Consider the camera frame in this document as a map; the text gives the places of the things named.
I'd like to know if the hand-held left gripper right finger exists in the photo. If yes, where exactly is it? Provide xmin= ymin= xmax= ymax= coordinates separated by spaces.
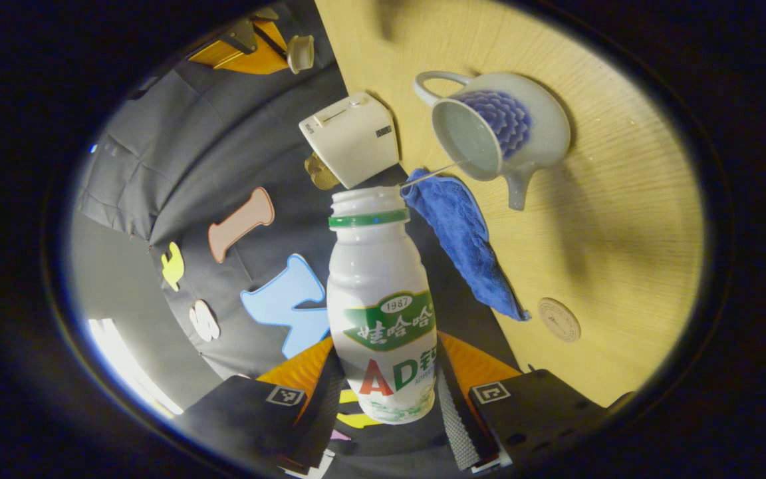
xmin=436 ymin=331 xmax=613 ymax=473

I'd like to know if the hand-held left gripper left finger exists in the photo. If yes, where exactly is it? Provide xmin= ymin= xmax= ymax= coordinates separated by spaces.
xmin=180 ymin=336 xmax=347 ymax=476

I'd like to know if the white ceramic teacup lid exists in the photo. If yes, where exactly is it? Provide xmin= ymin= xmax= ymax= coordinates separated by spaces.
xmin=287 ymin=35 xmax=315 ymax=75

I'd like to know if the round cork coaster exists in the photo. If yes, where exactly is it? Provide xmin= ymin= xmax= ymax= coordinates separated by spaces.
xmin=538 ymin=297 xmax=581 ymax=343

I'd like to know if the white plastic water bottle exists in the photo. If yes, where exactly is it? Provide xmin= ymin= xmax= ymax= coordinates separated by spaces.
xmin=326 ymin=186 xmax=438 ymax=425

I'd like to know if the black backdrop cloth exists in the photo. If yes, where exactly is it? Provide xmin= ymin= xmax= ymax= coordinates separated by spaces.
xmin=74 ymin=0 xmax=520 ymax=466

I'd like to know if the brown toast slice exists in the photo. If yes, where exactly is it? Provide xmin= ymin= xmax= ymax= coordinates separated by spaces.
xmin=304 ymin=152 xmax=342 ymax=192

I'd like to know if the white toaster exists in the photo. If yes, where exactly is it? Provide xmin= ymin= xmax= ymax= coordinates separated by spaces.
xmin=299 ymin=92 xmax=400 ymax=190

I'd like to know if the blue towel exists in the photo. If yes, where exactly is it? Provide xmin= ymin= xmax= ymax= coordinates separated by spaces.
xmin=400 ymin=168 xmax=531 ymax=322

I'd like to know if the ceiling light panel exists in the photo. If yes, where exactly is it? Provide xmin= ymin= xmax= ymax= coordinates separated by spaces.
xmin=87 ymin=318 xmax=184 ymax=416

